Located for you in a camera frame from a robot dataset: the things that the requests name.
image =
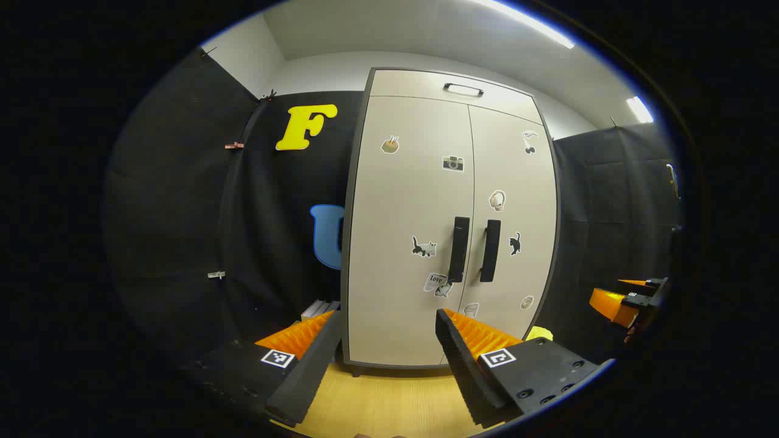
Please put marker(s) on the short ceiling light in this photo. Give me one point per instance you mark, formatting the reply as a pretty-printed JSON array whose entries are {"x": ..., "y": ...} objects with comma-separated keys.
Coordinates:
[{"x": 639, "y": 109}]

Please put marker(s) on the purple cover book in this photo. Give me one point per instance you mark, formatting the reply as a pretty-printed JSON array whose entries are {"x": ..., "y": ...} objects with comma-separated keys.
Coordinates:
[{"x": 333, "y": 305}]

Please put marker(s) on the long ceiling light strip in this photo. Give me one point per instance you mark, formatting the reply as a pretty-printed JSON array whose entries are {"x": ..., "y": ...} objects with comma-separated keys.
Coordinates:
[{"x": 529, "y": 23}]

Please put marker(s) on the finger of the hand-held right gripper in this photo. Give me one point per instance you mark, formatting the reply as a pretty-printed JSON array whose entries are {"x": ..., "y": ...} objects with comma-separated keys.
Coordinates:
[
  {"x": 608, "y": 304},
  {"x": 634, "y": 283}
]

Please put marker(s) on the white shoe cabinet door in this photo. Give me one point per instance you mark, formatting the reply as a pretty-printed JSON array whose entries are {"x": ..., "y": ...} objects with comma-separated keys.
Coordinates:
[
  {"x": 517, "y": 182},
  {"x": 395, "y": 201}
]

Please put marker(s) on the double-door shoe cabinet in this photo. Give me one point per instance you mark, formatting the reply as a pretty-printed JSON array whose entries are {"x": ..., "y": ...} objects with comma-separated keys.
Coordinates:
[{"x": 343, "y": 304}]

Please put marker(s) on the silver backdrop clip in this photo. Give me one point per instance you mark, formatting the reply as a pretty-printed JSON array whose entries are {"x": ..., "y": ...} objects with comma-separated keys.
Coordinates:
[{"x": 216, "y": 275}]

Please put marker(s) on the dark backdrop clip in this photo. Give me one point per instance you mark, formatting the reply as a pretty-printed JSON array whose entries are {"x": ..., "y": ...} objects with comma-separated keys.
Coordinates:
[{"x": 268, "y": 96}]

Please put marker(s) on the white paperback book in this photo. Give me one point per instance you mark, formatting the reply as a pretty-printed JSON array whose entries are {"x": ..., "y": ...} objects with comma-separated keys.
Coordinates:
[{"x": 313, "y": 310}]

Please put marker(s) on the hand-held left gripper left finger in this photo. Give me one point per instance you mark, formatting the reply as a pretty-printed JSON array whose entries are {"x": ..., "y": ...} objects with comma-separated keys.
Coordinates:
[{"x": 310, "y": 371}]

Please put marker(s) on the black backdrop cloth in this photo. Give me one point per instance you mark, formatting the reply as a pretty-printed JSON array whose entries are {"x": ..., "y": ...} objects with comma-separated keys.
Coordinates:
[
  {"x": 608, "y": 201},
  {"x": 182, "y": 213}
]

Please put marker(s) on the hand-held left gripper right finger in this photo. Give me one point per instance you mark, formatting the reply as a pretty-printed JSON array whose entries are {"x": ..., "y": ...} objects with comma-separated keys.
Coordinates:
[{"x": 462, "y": 371}]

